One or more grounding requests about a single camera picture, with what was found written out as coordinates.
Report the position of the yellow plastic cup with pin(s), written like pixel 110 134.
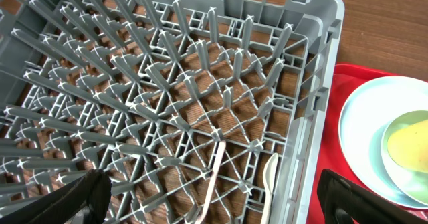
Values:
pixel 408 147

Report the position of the small green plate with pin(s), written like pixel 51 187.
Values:
pixel 411 183

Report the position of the grey plastic dishwasher rack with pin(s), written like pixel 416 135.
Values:
pixel 146 89

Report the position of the red plastic tray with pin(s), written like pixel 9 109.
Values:
pixel 346 79

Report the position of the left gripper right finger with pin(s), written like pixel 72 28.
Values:
pixel 343 201

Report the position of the large light blue plate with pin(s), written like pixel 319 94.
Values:
pixel 363 119

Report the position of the cream plastic spoon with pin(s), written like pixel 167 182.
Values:
pixel 269 175

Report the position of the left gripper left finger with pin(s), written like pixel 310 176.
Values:
pixel 84 200

